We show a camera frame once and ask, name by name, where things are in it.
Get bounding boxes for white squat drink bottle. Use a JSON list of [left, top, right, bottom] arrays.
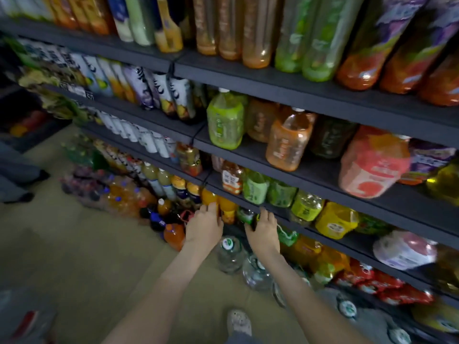
[[373, 229, 439, 271]]

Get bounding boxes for person's left hand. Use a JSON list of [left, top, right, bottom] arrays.
[[183, 203, 225, 258]]

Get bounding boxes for group of large water bottles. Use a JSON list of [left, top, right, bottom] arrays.
[[215, 236, 403, 344]]

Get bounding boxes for person's right forearm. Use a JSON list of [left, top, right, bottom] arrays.
[[262, 250, 374, 344]]

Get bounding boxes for person's right hand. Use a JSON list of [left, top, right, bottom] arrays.
[[244, 209, 282, 258]]

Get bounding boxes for group of green squat bottles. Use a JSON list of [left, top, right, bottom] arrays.
[[242, 168, 326, 226]]

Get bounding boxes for dark green squat bottle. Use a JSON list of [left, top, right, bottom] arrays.
[[310, 117, 360, 160]]

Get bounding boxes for orange squat drink bottle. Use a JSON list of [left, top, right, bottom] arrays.
[[265, 106, 317, 172]]

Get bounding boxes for person's left forearm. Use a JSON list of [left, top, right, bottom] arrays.
[[104, 250, 216, 344]]

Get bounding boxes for row of small white bottles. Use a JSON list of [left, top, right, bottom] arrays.
[[97, 111, 177, 161]]

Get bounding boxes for white blue drink bottle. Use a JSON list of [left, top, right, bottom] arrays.
[[106, 0, 136, 43]]

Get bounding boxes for white green label bottle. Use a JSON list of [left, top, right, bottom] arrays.
[[123, 0, 156, 47]]

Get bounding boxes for brushstroke bottle purple fruit print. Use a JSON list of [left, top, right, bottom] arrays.
[[122, 64, 155, 110]]

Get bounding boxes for pink squat drink bottle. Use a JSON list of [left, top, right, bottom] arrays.
[[339, 125, 413, 200]]

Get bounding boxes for yellow green drink bottle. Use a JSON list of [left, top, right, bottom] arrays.
[[207, 88, 247, 151]]

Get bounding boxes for person's grey shoe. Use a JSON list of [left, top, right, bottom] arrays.
[[227, 309, 254, 338]]

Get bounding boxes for purple label fruit drink bottle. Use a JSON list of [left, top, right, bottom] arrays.
[[380, 0, 459, 95], [337, 0, 431, 92]]

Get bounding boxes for dark grey metal shelf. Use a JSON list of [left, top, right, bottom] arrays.
[[0, 14, 459, 334]]

